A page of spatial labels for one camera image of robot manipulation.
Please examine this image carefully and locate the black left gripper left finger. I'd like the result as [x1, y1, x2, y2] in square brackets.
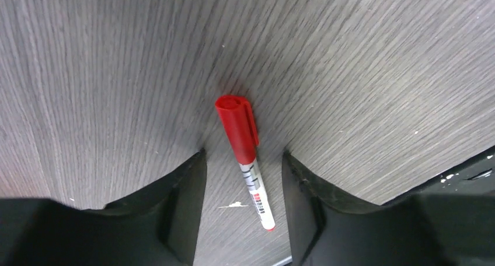
[1, 150, 207, 265]

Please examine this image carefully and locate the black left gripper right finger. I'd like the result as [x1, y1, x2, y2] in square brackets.
[281, 148, 494, 265]

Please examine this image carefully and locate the red capped whiteboard marker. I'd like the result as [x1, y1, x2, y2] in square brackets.
[215, 95, 276, 231]

